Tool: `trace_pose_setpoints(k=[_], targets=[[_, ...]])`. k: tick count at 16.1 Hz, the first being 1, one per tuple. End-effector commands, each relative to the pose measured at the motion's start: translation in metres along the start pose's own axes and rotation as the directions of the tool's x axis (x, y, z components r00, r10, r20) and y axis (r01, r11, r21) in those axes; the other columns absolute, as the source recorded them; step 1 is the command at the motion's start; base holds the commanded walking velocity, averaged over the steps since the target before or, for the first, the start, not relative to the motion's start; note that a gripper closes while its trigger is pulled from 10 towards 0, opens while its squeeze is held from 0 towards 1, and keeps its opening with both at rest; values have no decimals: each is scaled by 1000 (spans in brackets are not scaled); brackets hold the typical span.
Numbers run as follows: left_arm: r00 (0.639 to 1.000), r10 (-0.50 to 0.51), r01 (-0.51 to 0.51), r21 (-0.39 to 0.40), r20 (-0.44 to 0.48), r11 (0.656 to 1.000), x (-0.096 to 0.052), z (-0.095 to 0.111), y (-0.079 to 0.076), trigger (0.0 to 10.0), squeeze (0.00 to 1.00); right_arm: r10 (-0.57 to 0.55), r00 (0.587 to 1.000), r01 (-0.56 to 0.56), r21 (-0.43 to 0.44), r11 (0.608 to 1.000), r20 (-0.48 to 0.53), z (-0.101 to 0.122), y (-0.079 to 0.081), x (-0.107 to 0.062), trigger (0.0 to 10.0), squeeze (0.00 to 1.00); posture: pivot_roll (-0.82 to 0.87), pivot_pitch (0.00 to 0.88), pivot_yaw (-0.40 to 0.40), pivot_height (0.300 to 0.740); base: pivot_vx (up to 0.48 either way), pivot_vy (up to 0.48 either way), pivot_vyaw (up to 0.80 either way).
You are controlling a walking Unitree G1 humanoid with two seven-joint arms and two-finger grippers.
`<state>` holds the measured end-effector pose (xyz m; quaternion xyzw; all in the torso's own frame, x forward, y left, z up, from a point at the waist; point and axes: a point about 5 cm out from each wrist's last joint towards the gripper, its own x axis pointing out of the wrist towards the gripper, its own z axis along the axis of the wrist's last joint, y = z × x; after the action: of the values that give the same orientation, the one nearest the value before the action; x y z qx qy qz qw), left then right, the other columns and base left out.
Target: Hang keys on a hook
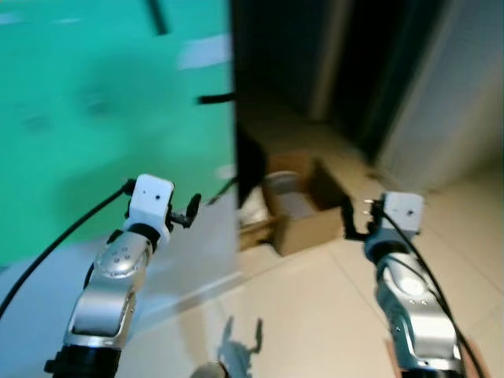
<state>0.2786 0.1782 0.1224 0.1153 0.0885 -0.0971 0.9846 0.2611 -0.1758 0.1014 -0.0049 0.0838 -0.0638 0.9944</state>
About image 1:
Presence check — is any black bar on green wall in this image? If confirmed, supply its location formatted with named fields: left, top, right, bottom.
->
left=145, top=0, right=171, bottom=37

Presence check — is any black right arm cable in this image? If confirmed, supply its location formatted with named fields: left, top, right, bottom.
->
left=381, top=206, right=487, bottom=378

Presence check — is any grey bowl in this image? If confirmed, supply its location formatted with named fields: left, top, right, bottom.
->
left=263, top=171, right=316, bottom=220

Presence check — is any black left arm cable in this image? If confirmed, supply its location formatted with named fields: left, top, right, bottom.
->
left=0, top=180, right=136, bottom=320

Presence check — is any white wall plate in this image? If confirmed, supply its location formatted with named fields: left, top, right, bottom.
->
left=176, top=34, right=234, bottom=72

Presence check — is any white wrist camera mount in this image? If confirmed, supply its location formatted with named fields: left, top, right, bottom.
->
left=381, top=192, right=425, bottom=237
left=124, top=174, right=175, bottom=242

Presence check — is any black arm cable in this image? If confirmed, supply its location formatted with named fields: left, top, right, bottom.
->
left=0, top=180, right=136, bottom=320
left=381, top=206, right=487, bottom=378

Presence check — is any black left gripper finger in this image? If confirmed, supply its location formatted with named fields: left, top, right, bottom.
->
left=181, top=192, right=203, bottom=230

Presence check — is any brown cardboard box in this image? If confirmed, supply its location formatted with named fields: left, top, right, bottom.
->
left=239, top=150, right=372, bottom=258

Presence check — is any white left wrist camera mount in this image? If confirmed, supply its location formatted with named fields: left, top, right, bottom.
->
left=124, top=174, right=175, bottom=242

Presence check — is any grey door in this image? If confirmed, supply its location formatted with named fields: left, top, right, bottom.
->
left=373, top=0, right=504, bottom=194

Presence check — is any reddish brown floor mat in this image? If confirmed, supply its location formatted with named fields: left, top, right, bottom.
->
left=383, top=337, right=404, bottom=378

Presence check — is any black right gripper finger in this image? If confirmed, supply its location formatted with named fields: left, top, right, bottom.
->
left=339, top=195, right=363, bottom=242

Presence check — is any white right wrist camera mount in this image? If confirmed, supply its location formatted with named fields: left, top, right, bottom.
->
left=381, top=192, right=425, bottom=237

